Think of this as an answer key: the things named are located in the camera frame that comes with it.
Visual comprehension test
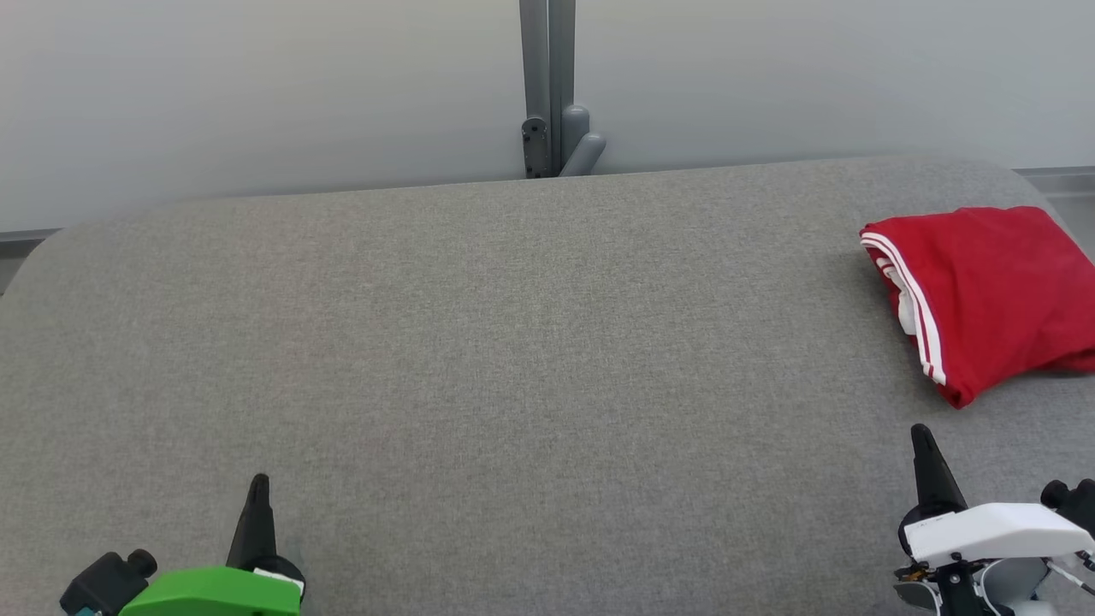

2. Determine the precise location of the grey metal post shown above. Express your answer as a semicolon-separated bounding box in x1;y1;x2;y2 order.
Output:
519;0;576;179

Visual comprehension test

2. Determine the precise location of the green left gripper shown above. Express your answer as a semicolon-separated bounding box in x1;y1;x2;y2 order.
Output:
120;473;306;616

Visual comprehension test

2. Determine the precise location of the red and white basketball jersey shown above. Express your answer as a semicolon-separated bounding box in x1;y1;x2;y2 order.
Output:
860;205;1095;410

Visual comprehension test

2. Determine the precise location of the grey rounded tube brace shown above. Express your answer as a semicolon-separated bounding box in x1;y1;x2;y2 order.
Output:
558;104;607;178

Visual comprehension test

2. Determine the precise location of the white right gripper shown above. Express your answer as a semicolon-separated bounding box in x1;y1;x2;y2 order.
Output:
898;423;1094;567

